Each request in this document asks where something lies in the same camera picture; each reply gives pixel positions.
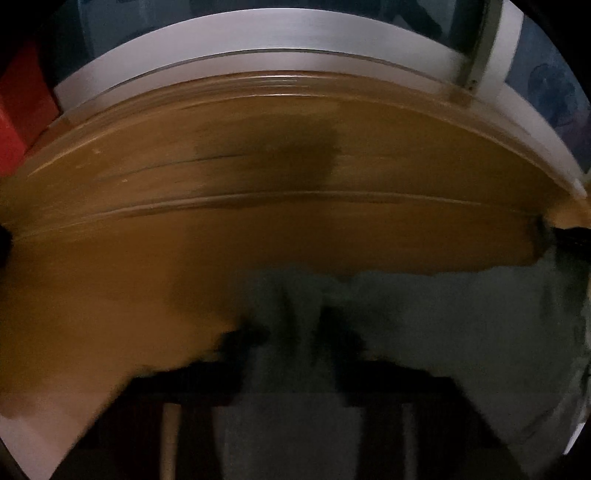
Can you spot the red box with round label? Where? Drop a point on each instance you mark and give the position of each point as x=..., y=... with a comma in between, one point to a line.
x=23, y=115

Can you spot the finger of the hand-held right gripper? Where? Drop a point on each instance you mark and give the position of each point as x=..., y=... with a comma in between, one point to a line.
x=570, y=236

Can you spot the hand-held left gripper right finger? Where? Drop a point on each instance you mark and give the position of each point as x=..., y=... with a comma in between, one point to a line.
x=344, y=364

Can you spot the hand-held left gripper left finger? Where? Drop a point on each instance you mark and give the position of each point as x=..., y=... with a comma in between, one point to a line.
x=231, y=360

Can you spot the grey sweater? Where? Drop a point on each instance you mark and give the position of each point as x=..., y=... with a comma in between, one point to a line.
x=438, y=323

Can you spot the window with white frame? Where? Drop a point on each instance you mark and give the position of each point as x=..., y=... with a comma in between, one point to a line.
x=277, y=32

